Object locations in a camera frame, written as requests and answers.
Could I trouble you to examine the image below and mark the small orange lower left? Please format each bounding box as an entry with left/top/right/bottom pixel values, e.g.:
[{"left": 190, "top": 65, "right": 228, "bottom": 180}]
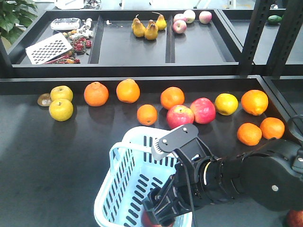
[{"left": 237, "top": 123, "right": 262, "bottom": 146}]

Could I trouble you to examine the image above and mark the small orange lower right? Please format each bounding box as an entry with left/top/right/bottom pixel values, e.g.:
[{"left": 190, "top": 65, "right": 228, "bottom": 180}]
[{"left": 260, "top": 117, "right": 285, "bottom": 140}]

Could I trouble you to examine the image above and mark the pink red apple right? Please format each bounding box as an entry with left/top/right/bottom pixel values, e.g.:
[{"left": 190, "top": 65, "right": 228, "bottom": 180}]
[{"left": 190, "top": 97, "right": 216, "bottom": 124}]

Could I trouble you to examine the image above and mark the white electronic scale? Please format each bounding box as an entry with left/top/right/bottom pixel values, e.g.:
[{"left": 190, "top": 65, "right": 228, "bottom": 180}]
[{"left": 51, "top": 17, "right": 81, "bottom": 31}]

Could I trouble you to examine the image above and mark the brown yellow pear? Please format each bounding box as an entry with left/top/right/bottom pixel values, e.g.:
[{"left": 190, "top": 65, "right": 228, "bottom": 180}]
[{"left": 144, "top": 20, "right": 158, "bottom": 40}]

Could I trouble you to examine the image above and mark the light blue plastic basket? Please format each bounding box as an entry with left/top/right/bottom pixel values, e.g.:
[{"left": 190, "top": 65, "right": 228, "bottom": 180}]
[{"left": 94, "top": 126, "right": 197, "bottom": 227}]

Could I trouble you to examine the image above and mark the green avocado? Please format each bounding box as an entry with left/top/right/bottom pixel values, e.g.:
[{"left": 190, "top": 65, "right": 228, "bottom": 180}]
[{"left": 267, "top": 15, "right": 283, "bottom": 25}]

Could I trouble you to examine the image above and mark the dark red apple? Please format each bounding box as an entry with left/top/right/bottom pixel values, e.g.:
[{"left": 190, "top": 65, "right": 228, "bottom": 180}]
[
  {"left": 286, "top": 210, "right": 303, "bottom": 227},
  {"left": 141, "top": 211, "right": 176, "bottom": 227}
]

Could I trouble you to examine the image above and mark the dark red apple front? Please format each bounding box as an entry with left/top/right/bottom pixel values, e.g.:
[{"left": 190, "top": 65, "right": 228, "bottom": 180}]
[{"left": 141, "top": 211, "right": 176, "bottom": 227}]

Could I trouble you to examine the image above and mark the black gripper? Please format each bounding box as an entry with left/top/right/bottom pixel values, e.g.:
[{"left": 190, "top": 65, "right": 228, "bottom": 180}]
[{"left": 143, "top": 123, "right": 213, "bottom": 226}]

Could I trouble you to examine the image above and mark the yellow apple upper left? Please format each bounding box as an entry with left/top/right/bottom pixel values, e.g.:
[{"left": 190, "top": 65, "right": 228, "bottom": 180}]
[{"left": 50, "top": 85, "right": 73, "bottom": 101}]

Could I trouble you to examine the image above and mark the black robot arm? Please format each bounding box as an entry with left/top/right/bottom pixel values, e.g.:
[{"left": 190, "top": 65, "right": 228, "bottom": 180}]
[{"left": 143, "top": 124, "right": 303, "bottom": 227}]

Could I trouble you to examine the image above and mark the bumpy orange far left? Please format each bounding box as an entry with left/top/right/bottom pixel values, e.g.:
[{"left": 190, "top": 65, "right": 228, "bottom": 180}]
[{"left": 84, "top": 81, "right": 109, "bottom": 107}]

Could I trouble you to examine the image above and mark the pale pink apple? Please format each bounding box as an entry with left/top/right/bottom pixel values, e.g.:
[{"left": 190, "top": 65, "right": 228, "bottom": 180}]
[{"left": 173, "top": 20, "right": 187, "bottom": 34}]

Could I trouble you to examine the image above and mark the pink red apple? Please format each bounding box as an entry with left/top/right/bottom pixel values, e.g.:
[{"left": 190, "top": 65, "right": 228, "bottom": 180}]
[
  {"left": 190, "top": 97, "right": 216, "bottom": 124},
  {"left": 166, "top": 105, "right": 195, "bottom": 129}
]

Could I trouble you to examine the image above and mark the pink red apple left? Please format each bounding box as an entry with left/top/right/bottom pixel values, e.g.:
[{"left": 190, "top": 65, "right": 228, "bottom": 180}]
[{"left": 166, "top": 105, "right": 195, "bottom": 129}]

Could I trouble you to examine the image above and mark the brown kiwi slice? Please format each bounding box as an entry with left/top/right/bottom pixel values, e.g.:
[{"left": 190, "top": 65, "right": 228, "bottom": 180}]
[{"left": 37, "top": 93, "right": 52, "bottom": 107}]

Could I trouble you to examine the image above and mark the small orange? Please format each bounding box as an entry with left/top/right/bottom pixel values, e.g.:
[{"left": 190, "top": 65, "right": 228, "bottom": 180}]
[
  {"left": 137, "top": 104, "right": 158, "bottom": 126},
  {"left": 237, "top": 123, "right": 262, "bottom": 146},
  {"left": 260, "top": 117, "right": 285, "bottom": 140}
]

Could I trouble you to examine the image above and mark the large orange behind apples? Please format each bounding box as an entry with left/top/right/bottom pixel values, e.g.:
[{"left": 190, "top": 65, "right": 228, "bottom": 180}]
[{"left": 160, "top": 87, "right": 185, "bottom": 110}]

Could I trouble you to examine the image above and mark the small orange centre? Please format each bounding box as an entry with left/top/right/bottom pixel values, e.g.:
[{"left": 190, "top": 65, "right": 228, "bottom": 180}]
[{"left": 137, "top": 104, "right": 158, "bottom": 126}]

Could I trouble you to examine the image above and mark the yellow apple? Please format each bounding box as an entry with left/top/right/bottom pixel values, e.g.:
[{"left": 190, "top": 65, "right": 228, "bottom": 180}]
[
  {"left": 49, "top": 98, "right": 73, "bottom": 122},
  {"left": 50, "top": 85, "right": 73, "bottom": 101}
]

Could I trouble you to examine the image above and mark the yellow apple lower left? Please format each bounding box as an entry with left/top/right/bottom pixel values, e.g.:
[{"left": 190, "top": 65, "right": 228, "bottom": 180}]
[{"left": 49, "top": 98, "right": 73, "bottom": 122}]

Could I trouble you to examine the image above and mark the orange upper right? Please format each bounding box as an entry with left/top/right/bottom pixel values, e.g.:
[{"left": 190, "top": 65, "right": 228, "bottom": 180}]
[{"left": 241, "top": 89, "right": 268, "bottom": 116}]

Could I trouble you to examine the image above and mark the yellow orange citrus fruit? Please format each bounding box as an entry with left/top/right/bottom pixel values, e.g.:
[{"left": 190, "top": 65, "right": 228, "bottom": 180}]
[{"left": 214, "top": 93, "right": 239, "bottom": 116}]

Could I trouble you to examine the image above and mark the green potted plant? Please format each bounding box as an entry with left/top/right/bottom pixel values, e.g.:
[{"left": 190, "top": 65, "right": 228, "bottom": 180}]
[{"left": 0, "top": 0, "right": 37, "bottom": 44}]

